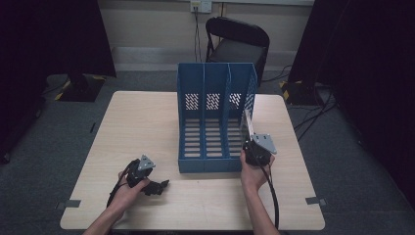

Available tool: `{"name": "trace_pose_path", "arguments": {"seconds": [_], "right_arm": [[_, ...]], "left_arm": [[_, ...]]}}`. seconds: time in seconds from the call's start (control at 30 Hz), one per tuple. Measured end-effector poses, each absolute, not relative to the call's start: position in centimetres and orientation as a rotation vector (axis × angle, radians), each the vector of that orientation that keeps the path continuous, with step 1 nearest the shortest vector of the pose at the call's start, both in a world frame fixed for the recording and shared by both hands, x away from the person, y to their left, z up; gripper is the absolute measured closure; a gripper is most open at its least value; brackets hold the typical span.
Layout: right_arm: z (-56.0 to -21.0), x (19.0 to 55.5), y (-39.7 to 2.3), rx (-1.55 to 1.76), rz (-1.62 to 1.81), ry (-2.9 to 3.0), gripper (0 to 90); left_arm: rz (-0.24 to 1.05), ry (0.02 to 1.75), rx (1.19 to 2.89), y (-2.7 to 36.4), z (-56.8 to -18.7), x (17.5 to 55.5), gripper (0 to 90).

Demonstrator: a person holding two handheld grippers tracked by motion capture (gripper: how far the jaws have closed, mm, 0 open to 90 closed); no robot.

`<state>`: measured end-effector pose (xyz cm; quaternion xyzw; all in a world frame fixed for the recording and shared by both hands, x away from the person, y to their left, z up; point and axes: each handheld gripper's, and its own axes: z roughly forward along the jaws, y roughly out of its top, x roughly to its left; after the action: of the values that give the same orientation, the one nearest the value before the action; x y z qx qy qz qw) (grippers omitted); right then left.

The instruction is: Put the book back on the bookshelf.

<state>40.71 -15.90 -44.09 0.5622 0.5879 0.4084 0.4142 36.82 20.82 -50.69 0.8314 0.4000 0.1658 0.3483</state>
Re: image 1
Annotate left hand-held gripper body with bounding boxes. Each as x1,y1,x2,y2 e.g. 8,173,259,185
125,154,157,189

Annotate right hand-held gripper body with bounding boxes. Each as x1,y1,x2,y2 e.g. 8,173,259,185
244,132,278,167

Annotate leaf cover picture book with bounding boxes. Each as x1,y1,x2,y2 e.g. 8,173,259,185
239,108,256,142

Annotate blue three-slot file rack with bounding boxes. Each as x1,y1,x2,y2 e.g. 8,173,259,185
175,62,258,174

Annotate person's left hand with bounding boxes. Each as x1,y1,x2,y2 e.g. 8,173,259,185
112,169,152,212

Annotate person's right hand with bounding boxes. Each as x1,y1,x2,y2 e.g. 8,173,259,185
239,149,276,194

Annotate striped tape stand base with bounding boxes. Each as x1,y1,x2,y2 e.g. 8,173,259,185
278,79,326,107

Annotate grey tape strip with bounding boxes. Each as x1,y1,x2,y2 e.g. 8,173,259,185
56,199,82,211
304,196,328,207

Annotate black folding chair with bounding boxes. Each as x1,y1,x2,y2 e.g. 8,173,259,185
205,17,271,88

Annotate black stand base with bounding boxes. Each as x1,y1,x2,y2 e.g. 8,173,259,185
55,72,108,103

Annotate dark curtain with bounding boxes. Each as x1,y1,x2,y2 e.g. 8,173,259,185
0,0,117,99
288,0,415,207

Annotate left hand-held gripper cable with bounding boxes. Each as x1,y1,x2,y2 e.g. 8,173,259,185
106,159,140,209

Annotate hand-held gripper cable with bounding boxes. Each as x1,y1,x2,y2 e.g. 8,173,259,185
106,159,140,209
257,160,281,230

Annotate right hand-held gripper cable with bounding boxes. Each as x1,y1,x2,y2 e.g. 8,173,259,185
257,160,281,230

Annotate black floor cables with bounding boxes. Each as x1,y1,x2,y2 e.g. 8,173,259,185
260,64,338,142

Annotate black wall outlet cable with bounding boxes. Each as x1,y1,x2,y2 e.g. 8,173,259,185
193,11,204,63

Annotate white wall outlet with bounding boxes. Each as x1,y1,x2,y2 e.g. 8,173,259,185
190,0,213,15

